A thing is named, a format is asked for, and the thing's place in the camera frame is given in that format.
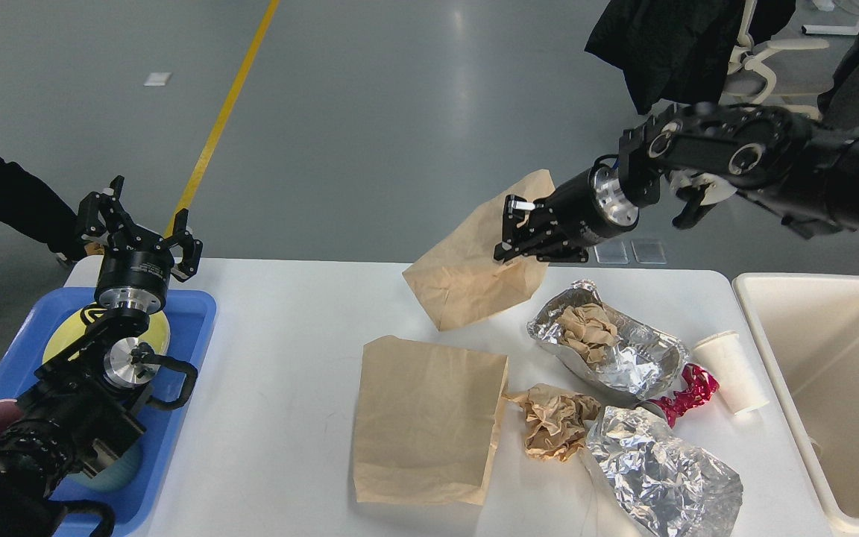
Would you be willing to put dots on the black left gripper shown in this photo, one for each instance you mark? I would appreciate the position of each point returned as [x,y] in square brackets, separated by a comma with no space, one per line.
[128,278]

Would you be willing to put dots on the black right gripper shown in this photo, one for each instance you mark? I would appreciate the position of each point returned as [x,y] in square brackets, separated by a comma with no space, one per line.
[589,209]

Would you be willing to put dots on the brown paper bag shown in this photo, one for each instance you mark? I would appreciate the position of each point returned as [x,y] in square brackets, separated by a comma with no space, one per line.
[458,282]
[427,423]

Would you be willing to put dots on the yellow plate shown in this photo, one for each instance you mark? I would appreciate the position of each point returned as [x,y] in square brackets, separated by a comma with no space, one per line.
[157,335]

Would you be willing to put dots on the green grey mug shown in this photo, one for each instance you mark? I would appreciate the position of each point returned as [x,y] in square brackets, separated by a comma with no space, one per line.
[114,477]

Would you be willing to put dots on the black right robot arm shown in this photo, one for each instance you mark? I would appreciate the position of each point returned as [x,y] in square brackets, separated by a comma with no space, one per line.
[805,173]

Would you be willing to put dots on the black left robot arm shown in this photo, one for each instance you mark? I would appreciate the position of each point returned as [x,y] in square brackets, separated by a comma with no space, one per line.
[82,413]

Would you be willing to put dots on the crumpled paper in foil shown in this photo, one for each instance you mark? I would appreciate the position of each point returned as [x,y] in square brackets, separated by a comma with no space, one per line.
[588,330]

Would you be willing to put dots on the blue plastic tray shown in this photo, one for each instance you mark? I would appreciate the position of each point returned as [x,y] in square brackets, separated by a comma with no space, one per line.
[191,315]

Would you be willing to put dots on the upper aluminium foil sheet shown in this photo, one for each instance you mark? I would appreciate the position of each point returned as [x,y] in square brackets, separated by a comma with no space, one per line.
[643,364]

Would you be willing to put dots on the aluminium foil sheet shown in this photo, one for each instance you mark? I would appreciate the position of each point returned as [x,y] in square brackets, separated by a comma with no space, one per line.
[643,364]
[666,485]

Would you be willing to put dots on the person in black clothes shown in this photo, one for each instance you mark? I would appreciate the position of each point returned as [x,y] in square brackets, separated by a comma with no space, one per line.
[32,208]

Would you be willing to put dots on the crumpled brown paper ball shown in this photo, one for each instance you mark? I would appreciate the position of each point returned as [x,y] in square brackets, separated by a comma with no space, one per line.
[555,420]

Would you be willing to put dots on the upright white paper cup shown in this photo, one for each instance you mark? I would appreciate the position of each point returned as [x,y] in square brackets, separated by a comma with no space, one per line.
[723,356]

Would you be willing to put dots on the red foil wrapper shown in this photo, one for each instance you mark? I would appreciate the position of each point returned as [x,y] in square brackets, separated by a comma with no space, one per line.
[700,388]

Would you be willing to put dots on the black jacket on chair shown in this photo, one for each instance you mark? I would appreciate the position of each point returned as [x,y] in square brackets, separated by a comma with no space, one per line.
[678,51]

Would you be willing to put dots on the lower aluminium foil sheet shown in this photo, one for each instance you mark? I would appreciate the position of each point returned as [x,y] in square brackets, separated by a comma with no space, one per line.
[666,485]

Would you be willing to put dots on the white office chair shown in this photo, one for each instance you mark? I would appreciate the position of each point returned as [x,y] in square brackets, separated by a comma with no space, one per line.
[761,68]

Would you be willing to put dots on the white plastic bin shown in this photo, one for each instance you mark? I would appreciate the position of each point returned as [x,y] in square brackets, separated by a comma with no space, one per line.
[806,327]

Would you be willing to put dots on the white desk base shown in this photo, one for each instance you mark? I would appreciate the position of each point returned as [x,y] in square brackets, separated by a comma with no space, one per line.
[848,30]

